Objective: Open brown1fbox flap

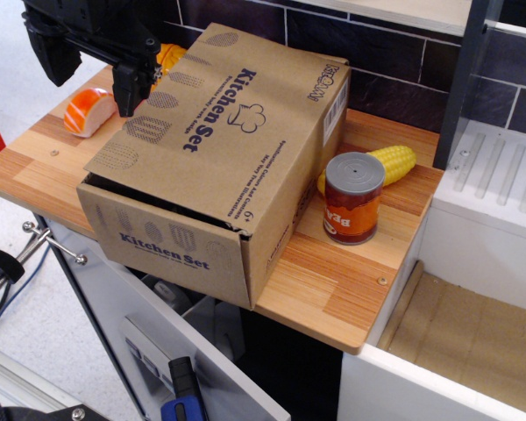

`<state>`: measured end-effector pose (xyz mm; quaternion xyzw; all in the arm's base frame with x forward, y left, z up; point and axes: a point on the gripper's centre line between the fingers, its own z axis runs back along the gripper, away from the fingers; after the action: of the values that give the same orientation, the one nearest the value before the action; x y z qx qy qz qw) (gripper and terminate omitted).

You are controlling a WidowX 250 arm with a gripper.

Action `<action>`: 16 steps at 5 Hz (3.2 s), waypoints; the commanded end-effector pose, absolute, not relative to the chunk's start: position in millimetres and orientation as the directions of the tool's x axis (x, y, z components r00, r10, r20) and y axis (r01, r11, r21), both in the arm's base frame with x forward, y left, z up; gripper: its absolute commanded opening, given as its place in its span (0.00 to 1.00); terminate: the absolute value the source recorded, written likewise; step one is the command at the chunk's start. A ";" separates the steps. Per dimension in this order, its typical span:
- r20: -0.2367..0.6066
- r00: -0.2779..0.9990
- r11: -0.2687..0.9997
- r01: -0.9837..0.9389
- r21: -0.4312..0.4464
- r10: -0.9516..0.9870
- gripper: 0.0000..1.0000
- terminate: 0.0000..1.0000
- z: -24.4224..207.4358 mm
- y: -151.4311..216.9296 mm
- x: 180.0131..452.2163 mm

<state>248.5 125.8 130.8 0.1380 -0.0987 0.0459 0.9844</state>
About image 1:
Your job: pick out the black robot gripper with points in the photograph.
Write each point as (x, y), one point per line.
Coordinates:
(110, 31)

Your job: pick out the orange white toy salmon sushi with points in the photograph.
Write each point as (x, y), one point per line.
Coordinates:
(88, 111)

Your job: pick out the orange toy fruit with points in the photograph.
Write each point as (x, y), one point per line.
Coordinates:
(167, 57)

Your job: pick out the brown cardboard kitchen set box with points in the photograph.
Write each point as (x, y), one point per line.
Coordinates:
(205, 184)

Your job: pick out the white cabinet door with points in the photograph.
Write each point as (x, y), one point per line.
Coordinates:
(143, 334)

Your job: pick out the orange toy beans can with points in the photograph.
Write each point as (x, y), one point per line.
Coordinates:
(351, 220)

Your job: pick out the yellow toy corn cob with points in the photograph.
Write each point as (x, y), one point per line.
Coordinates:
(392, 162)

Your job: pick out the white dish rack sink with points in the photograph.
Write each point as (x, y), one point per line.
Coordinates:
(485, 180)

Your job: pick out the aluminium frame rail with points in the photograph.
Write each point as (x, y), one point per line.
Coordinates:
(20, 387)

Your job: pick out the blue black handled tool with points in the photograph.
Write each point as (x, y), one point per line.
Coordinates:
(188, 404)

